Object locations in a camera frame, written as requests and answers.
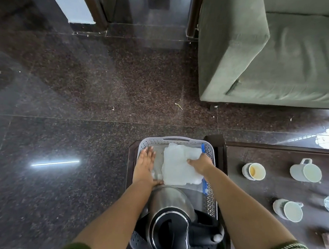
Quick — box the person's right hand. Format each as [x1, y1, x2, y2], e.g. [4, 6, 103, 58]
[186, 152, 216, 176]

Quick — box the person's left hand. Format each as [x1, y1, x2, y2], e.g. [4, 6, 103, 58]
[132, 145, 166, 187]

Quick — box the white cleaning cloth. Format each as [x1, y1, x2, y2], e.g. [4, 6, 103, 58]
[161, 142, 206, 188]

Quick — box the person's left forearm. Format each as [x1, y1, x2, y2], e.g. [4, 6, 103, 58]
[70, 176, 164, 249]

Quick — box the person's right forearm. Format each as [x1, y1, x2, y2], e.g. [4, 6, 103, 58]
[197, 166, 303, 249]

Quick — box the clear plastic pouch blue edge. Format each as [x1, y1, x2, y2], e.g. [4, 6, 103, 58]
[149, 140, 213, 195]

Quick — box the steel electric kettle black lid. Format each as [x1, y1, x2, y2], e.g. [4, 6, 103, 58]
[138, 184, 228, 249]

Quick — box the grey perforated plastic basket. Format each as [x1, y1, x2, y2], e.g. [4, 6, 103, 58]
[129, 133, 231, 249]

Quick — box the white cup with tea residue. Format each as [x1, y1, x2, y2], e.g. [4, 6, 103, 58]
[241, 162, 267, 182]

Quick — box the small white mug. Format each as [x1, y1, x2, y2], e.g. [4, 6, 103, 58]
[272, 198, 305, 224]

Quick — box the large white mug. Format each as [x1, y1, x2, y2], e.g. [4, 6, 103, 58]
[289, 157, 324, 184]

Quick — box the green fabric sofa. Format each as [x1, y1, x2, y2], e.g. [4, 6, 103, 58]
[193, 0, 329, 111]

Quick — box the dark wooden door frame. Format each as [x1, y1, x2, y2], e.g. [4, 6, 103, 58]
[72, 0, 205, 40]

